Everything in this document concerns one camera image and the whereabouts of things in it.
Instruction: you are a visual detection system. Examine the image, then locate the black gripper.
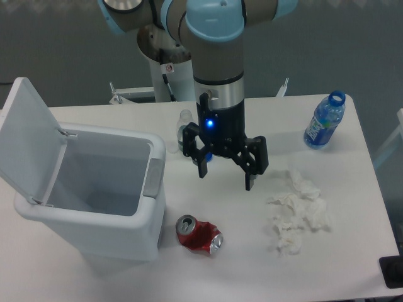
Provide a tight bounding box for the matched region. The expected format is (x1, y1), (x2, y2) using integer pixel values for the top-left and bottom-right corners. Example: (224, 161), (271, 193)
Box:
(183, 92), (269, 191)

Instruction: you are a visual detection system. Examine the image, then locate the crushed red soda can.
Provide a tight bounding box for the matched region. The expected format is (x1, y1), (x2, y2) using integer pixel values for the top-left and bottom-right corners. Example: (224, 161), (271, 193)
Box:
(175, 215), (224, 254)

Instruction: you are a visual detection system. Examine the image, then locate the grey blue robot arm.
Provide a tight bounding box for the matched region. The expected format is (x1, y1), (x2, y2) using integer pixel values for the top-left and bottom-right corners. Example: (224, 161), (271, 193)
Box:
(98, 1), (298, 190)

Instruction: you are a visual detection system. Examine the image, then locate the white bottle cap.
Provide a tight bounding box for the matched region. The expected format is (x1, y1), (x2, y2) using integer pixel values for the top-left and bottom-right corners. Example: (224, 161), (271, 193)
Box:
(167, 144), (179, 154)

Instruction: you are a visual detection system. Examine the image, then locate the clear small water bottle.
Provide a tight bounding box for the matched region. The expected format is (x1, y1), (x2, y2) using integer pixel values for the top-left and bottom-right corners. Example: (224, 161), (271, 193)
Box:
(176, 109), (194, 152)

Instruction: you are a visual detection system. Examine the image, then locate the crumpled white tissue paper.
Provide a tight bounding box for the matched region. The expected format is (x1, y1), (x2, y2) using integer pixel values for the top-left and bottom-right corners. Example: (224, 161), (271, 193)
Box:
(266, 169), (332, 256)

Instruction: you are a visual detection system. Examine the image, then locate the blue plastic drink bottle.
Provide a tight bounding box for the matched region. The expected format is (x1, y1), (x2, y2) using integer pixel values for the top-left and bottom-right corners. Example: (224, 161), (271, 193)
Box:
(304, 90), (346, 150)

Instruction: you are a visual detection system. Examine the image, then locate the white plastic trash bin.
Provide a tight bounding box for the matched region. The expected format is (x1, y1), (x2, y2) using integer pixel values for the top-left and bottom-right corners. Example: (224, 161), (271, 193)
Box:
(1, 77), (166, 261)

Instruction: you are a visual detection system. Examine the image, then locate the white furniture at right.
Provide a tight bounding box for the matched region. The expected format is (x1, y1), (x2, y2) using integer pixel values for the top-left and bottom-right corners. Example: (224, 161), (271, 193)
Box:
(372, 108), (402, 170)

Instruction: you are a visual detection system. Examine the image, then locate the black device at edge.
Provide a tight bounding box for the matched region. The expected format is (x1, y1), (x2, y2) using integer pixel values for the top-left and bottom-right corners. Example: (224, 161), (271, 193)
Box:
(379, 255), (402, 289)

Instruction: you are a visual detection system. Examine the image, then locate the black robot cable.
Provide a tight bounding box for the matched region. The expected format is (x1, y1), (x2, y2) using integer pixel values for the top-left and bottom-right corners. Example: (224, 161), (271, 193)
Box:
(159, 48), (177, 103)

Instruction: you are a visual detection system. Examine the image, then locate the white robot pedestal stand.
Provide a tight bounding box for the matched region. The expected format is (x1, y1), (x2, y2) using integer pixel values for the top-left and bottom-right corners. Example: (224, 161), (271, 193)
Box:
(109, 24), (290, 104)

